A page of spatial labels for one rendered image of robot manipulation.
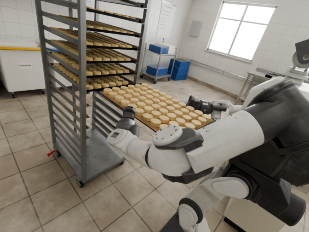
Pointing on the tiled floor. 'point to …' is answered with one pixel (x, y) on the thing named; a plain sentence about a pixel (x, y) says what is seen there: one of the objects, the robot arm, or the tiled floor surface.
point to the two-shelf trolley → (158, 64)
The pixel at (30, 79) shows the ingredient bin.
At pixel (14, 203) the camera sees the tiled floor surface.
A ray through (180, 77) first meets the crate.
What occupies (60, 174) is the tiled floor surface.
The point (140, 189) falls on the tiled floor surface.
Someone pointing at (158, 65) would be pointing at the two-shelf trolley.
